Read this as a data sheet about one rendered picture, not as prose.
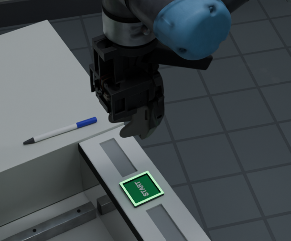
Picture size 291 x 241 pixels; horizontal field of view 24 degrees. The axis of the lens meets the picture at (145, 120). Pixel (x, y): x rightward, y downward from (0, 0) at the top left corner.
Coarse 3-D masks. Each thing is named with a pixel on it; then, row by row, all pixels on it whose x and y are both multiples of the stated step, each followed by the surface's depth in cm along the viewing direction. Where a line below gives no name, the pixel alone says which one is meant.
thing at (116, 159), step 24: (96, 144) 125; (120, 144) 125; (96, 168) 121; (120, 168) 121; (144, 168) 121; (120, 192) 117; (168, 192) 117; (144, 216) 114; (168, 216) 114; (192, 216) 114; (144, 240) 110; (168, 240) 111; (192, 240) 110
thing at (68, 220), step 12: (84, 204) 129; (60, 216) 127; (72, 216) 127; (84, 216) 128; (36, 228) 125; (48, 228) 125; (60, 228) 127; (72, 228) 129; (12, 240) 123; (24, 240) 124; (36, 240) 125
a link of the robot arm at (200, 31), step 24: (144, 0) 78; (168, 0) 75; (192, 0) 74; (216, 0) 75; (240, 0) 78; (144, 24) 80; (168, 24) 75; (192, 24) 74; (216, 24) 75; (192, 48) 76; (216, 48) 78
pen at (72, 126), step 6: (84, 120) 127; (90, 120) 127; (96, 120) 127; (66, 126) 126; (72, 126) 126; (78, 126) 126; (48, 132) 124; (54, 132) 125; (60, 132) 125; (36, 138) 124; (42, 138) 124
